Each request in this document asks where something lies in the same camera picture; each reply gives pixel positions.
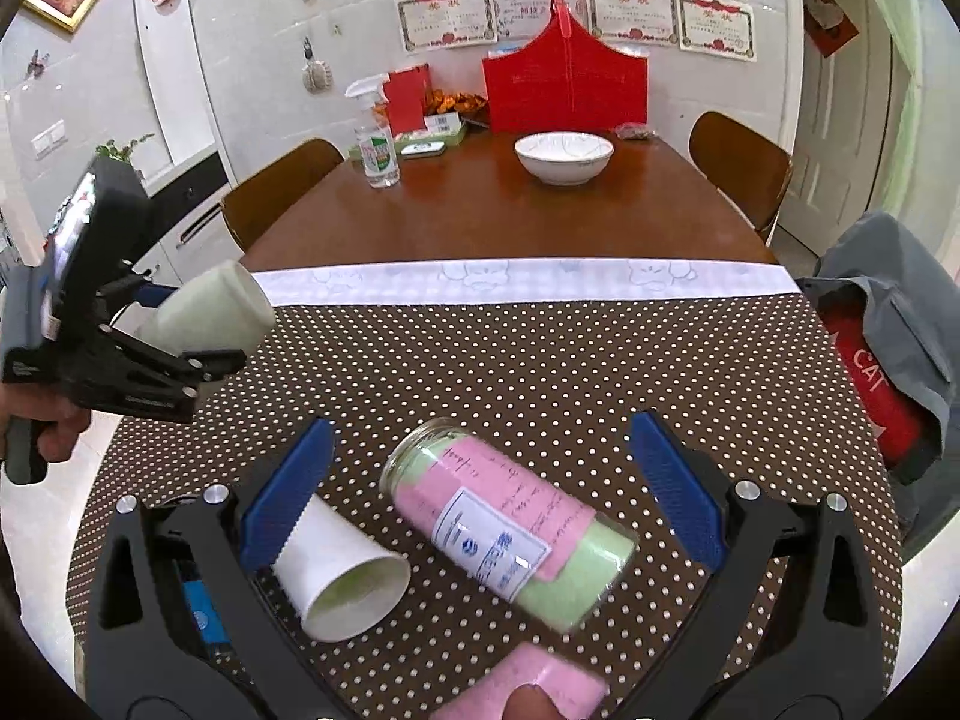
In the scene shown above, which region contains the beige green paper cup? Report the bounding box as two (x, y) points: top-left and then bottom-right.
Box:
(135, 262), (275, 356)

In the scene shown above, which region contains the white paper cup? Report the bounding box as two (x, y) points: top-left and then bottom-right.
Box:
(272, 494), (412, 644)

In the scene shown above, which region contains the pink paper cup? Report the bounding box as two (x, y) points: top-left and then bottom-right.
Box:
(431, 642), (608, 720)

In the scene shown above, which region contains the left hand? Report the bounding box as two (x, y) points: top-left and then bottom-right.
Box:
(0, 383), (91, 463)

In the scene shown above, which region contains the right hand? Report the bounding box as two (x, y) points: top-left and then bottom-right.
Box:
(501, 686), (566, 720)

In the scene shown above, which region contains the white black sideboard cabinet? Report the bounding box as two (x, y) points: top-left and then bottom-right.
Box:
(132, 145), (242, 286)

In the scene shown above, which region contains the blue black can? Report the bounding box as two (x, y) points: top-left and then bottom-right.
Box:
(182, 578), (229, 645)

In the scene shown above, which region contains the left brown wooden chair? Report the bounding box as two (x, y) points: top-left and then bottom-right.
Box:
(221, 138), (343, 252)

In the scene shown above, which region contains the brown wooden chair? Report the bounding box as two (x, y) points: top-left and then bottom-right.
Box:
(688, 110), (793, 241)
(221, 138), (343, 252)

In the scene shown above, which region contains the small potted plant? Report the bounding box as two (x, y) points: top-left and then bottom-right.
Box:
(94, 132), (155, 164)

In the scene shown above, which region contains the brown polka dot tablecloth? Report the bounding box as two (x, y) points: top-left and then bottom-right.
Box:
(67, 289), (901, 718)

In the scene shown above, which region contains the pink green labelled jar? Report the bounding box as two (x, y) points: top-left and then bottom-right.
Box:
(379, 418), (638, 634)

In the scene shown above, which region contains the red cat garment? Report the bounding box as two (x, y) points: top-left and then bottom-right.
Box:
(820, 302), (923, 468)

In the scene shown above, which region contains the white table runner cloth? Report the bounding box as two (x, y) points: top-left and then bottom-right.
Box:
(254, 259), (799, 307)

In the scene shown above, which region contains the clear spray bottle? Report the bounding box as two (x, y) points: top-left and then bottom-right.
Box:
(345, 75), (400, 188)

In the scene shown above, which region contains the small red box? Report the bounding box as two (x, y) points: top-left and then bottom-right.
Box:
(382, 64), (433, 137)

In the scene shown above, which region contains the green tray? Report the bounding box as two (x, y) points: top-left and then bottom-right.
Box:
(394, 124), (467, 153)

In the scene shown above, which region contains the orange snacks pile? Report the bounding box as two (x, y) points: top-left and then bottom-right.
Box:
(423, 88), (488, 121)

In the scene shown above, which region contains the right brown wooden chair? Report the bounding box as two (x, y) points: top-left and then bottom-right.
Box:
(688, 110), (793, 241)

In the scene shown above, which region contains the white ceramic bowl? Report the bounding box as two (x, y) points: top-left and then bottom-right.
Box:
(514, 132), (615, 187)

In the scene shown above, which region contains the red gift bag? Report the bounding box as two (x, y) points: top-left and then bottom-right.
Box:
(482, 0), (647, 135)

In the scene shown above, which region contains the red diamond door decoration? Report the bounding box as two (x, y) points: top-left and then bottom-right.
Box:
(804, 0), (859, 59)

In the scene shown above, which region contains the green door curtain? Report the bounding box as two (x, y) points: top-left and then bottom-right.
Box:
(874, 0), (929, 215)

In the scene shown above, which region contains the double wall switch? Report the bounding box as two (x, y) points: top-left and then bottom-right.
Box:
(31, 119), (68, 160)

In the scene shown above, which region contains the butterfly wall decoration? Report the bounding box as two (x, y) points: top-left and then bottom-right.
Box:
(26, 50), (50, 80)

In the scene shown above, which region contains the hanging brush on wall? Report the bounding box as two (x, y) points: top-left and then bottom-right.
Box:
(301, 37), (334, 94)

